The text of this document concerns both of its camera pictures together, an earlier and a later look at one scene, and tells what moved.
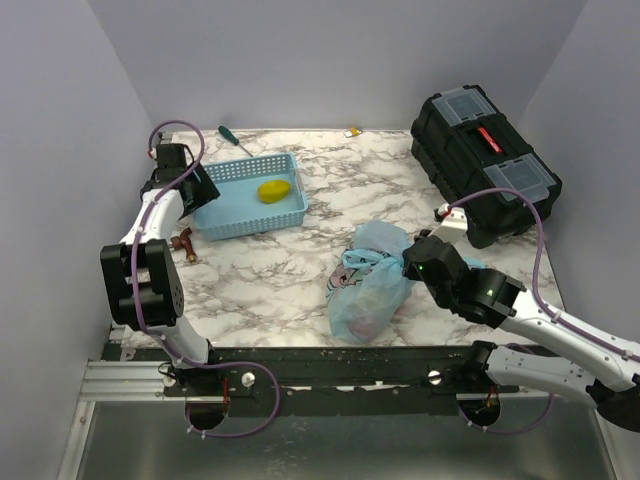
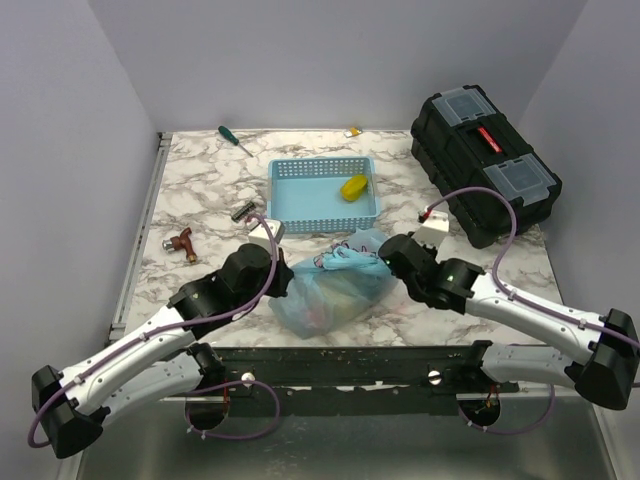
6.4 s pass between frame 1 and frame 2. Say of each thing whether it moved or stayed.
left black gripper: moved
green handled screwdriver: stayed
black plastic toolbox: stayed
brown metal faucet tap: stayed
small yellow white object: stayed
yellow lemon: moved
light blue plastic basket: moved
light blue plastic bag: moved
